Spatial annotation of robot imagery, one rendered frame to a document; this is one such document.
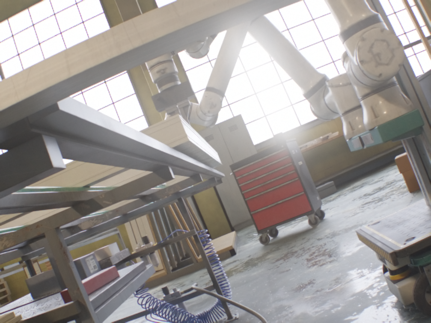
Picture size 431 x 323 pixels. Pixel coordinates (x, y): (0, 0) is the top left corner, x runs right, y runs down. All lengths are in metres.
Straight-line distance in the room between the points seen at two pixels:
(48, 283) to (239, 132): 6.89
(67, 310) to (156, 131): 0.49
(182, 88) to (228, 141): 7.35
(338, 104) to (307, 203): 3.12
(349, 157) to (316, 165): 0.68
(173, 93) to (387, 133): 0.71
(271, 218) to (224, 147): 3.75
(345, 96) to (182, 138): 1.08
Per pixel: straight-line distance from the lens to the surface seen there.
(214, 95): 1.93
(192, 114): 2.06
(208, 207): 8.94
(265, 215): 5.31
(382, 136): 1.60
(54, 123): 0.45
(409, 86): 1.82
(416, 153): 2.07
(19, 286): 10.68
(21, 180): 0.44
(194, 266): 5.72
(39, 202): 0.93
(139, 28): 0.35
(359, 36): 1.48
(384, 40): 1.47
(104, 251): 2.70
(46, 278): 2.37
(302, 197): 5.17
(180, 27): 0.34
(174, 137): 1.16
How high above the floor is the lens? 0.72
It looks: 4 degrees up
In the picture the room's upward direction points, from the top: 23 degrees counter-clockwise
